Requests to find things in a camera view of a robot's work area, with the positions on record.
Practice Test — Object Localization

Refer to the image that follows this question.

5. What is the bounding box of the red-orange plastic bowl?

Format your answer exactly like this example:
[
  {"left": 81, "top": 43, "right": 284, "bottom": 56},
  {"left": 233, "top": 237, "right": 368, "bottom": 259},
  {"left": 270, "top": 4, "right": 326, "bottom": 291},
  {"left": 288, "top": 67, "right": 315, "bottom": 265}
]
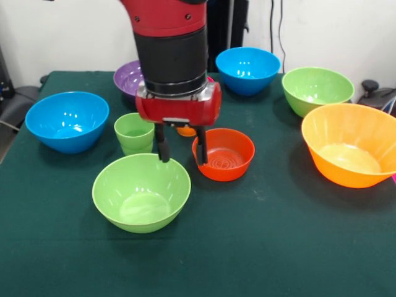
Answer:
[{"left": 192, "top": 127, "right": 256, "bottom": 182}]

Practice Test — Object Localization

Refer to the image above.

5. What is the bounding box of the green plastic cup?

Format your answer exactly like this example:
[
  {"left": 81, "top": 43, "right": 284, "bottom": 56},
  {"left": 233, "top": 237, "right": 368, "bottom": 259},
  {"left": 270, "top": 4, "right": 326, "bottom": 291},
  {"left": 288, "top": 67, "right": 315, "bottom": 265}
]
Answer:
[{"left": 114, "top": 113, "right": 156, "bottom": 157}]

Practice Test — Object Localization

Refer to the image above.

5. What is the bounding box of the purple plastic bowl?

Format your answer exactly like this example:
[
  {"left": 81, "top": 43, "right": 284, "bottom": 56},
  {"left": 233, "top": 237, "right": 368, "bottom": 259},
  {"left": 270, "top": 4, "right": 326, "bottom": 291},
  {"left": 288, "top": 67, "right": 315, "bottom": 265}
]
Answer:
[{"left": 113, "top": 60, "right": 145, "bottom": 102}]

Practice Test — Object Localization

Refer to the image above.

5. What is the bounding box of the dark grey chair base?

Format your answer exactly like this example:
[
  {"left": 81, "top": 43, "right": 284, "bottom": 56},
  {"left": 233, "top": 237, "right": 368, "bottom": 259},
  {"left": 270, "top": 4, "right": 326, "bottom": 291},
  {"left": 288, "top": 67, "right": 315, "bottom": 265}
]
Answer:
[
  {"left": 357, "top": 79, "right": 396, "bottom": 117},
  {"left": 0, "top": 85, "right": 41, "bottom": 131}
]

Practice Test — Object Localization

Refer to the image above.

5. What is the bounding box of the blue plastic bowl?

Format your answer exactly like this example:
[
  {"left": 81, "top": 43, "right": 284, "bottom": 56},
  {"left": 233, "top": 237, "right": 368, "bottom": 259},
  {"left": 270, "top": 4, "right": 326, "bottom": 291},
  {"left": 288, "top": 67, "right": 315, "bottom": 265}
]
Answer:
[
  {"left": 25, "top": 91, "right": 110, "bottom": 155},
  {"left": 215, "top": 46, "right": 282, "bottom": 97}
]

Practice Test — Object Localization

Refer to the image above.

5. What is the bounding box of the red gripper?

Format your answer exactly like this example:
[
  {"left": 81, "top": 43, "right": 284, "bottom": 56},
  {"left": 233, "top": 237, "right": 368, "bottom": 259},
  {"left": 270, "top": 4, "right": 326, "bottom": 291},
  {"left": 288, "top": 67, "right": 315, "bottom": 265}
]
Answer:
[{"left": 135, "top": 80, "right": 223, "bottom": 166}]

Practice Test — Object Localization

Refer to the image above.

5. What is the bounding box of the dark green table cloth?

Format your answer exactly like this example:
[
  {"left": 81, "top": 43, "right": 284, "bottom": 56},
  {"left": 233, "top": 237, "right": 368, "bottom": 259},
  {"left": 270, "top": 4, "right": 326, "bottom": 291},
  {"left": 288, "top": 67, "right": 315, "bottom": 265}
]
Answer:
[{"left": 0, "top": 71, "right": 396, "bottom": 297}]

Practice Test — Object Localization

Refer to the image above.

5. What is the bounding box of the large orange plastic bowl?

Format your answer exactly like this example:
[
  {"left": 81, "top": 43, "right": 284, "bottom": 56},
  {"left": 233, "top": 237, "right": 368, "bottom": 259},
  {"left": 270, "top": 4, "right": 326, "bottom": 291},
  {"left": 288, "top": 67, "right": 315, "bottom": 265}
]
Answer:
[{"left": 301, "top": 103, "right": 396, "bottom": 189}]

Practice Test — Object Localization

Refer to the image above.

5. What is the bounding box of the orange plastic cup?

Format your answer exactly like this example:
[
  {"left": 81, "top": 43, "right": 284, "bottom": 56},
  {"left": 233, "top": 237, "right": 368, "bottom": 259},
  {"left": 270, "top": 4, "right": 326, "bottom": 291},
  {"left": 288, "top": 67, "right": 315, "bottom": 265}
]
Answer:
[{"left": 176, "top": 125, "right": 197, "bottom": 137}]

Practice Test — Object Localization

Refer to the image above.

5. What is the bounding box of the black wall cable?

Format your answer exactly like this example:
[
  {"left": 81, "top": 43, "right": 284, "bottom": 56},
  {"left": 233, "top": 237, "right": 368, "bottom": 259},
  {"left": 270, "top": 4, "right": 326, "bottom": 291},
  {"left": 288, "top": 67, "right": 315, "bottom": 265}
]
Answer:
[
  {"left": 269, "top": 0, "right": 277, "bottom": 62},
  {"left": 278, "top": 0, "right": 287, "bottom": 74}
]

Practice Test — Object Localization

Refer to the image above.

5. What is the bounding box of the green plastic bowl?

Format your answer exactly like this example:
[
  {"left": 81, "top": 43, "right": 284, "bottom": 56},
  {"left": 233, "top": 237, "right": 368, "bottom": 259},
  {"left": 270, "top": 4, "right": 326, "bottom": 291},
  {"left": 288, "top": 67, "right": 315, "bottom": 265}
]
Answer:
[
  {"left": 92, "top": 153, "right": 192, "bottom": 234},
  {"left": 282, "top": 66, "right": 355, "bottom": 118}
]

